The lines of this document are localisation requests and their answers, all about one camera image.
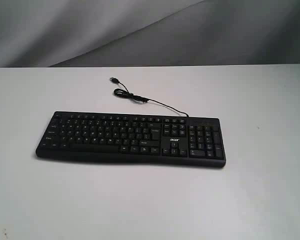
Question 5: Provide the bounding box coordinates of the black keyboard usb cable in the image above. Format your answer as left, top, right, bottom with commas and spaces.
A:
108, 76, 190, 118

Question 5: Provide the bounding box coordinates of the grey backdrop cloth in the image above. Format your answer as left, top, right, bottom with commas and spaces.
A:
0, 0, 300, 68

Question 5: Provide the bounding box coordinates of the black acer keyboard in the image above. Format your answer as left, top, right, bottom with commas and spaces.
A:
35, 111, 226, 168

